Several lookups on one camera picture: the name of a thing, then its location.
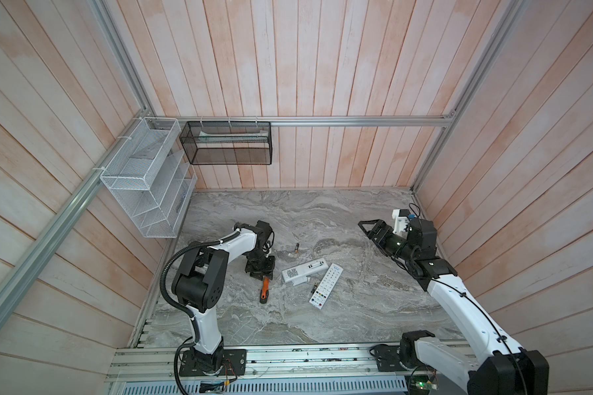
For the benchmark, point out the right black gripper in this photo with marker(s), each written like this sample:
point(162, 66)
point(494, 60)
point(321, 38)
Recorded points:
point(379, 241)

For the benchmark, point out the black wire mesh basket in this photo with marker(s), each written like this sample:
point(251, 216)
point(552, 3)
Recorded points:
point(228, 143)

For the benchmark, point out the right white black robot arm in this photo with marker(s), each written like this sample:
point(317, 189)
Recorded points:
point(500, 365)

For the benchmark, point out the white wire mesh shelf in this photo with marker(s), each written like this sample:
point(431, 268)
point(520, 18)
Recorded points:
point(150, 179)

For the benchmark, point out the orange handled screwdriver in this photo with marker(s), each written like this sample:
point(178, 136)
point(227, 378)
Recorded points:
point(264, 290)

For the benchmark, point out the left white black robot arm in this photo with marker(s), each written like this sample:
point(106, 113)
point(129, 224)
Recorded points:
point(262, 231)

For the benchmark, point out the horizontal aluminium frame bar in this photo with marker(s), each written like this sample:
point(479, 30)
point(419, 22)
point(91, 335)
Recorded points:
point(327, 121)

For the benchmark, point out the white remote control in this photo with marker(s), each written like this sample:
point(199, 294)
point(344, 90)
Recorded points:
point(306, 269)
point(326, 286)

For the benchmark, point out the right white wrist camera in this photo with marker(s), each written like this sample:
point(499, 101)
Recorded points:
point(401, 221)

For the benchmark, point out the left aluminium frame bar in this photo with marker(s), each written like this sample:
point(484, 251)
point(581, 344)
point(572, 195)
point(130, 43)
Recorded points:
point(29, 267)

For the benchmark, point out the white battery cover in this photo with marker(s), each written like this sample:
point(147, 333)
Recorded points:
point(300, 280)

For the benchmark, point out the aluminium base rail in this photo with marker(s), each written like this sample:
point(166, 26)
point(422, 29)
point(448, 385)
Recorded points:
point(309, 369)

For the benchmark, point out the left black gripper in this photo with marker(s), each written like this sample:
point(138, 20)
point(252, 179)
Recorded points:
point(268, 271)

